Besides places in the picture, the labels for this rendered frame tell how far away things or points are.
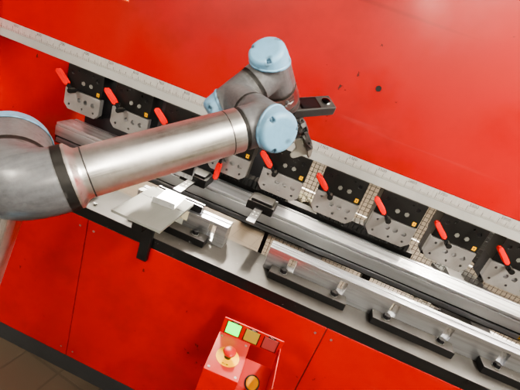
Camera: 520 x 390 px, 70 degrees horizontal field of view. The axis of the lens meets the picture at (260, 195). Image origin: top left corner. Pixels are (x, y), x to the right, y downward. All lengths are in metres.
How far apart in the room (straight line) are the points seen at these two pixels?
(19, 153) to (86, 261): 1.11
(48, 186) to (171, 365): 1.29
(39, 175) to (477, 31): 1.11
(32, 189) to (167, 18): 0.93
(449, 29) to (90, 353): 1.83
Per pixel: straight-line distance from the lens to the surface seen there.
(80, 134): 1.95
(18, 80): 1.96
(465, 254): 1.38
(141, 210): 1.32
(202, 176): 1.62
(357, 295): 1.45
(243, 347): 1.25
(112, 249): 1.54
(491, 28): 1.26
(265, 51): 0.74
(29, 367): 2.13
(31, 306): 1.98
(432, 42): 1.23
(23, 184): 0.55
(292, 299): 1.35
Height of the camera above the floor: 1.65
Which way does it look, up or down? 22 degrees down
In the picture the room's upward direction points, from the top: 20 degrees clockwise
